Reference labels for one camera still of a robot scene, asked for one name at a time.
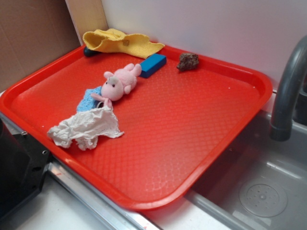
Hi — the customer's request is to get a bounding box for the pink plush bunny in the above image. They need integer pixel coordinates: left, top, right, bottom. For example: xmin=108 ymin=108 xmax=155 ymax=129
xmin=90 ymin=63 xmax=142 ymax=108

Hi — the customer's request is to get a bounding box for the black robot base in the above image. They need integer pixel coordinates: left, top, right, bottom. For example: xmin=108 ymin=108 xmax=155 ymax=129
xmin=0 ymin=121 xmax=51 ymax=220

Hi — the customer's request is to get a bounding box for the red plastic tray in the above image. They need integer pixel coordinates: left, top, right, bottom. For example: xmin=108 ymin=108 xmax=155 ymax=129
xmin=0 ymin=46 xmax=272 ymax=211

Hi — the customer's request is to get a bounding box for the blue rectangular block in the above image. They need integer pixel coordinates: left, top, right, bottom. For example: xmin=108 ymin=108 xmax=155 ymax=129
xmin=140 ymin=54 xmax=166 ymax=78

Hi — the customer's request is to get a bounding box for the brown rock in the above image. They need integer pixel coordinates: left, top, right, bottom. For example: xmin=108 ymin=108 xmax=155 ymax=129
xmin=177 ymin=53 xmax=199 ymax=72

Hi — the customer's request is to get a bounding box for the light blue sponge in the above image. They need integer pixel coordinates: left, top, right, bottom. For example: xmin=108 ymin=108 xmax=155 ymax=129
xmin=76 ymin=86 xmax=102 ymax=112

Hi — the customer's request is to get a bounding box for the crumpled white paper towel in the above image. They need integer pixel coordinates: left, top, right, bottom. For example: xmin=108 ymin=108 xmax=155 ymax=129
xmin=47 ymin=107 xmax=124 ymax=151

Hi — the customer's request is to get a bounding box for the yellow cloth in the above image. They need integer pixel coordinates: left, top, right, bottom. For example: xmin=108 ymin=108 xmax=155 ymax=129
xmin=83 ymin=28 xmax=165 ymax=59

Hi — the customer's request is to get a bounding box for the dark teal ball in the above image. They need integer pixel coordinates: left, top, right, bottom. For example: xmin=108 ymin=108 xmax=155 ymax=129
xmin=83 ymin=46 xmax=97 ymax=57

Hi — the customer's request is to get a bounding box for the grey sink basin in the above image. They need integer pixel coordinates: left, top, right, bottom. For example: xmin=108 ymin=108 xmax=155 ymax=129
xmin=186 ymin=112 xmax=307 ymax=230

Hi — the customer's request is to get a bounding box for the grey faucet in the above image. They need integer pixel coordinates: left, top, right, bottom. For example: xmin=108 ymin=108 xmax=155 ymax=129
xmin=270 ymin=36 xmax=307 ymax=141

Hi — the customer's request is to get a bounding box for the brown cardboard panel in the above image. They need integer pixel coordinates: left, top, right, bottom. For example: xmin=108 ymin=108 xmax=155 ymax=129
xmin=0 ymin=0 xmax=80 ymax=91

